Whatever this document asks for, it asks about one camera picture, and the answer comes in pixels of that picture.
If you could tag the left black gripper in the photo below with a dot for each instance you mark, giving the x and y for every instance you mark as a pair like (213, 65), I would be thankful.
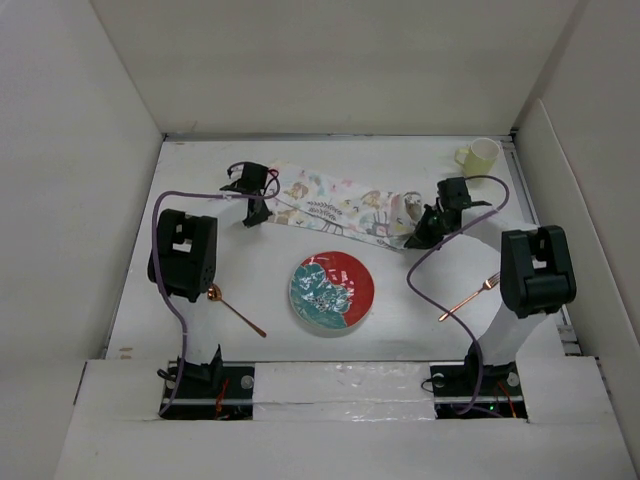
(261, 217)

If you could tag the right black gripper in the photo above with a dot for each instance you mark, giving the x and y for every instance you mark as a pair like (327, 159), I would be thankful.
(420, 237)

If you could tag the floral white cloth napkin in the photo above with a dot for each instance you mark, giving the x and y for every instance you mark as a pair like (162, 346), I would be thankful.
(320, 202)

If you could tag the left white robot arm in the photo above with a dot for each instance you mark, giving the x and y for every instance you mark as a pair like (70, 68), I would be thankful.
(185, 227)

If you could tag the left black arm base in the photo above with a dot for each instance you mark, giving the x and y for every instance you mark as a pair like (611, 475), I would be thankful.
(220, 391)

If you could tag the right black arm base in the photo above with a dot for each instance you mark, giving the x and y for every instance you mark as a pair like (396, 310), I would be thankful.
(464, 390)

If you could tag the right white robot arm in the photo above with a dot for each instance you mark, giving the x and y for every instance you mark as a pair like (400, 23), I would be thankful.
(536, 277)

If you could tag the copper fork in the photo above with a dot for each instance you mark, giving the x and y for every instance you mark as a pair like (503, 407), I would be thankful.
(487, 285)

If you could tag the pale yellow mug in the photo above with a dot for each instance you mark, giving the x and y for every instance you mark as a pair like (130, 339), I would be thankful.
(478, 158)

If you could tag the copper spoon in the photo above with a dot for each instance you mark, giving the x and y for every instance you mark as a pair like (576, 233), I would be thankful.
(214, 294)

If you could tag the red and teal plate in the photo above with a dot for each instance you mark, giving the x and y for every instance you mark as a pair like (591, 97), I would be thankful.
(331, 293)

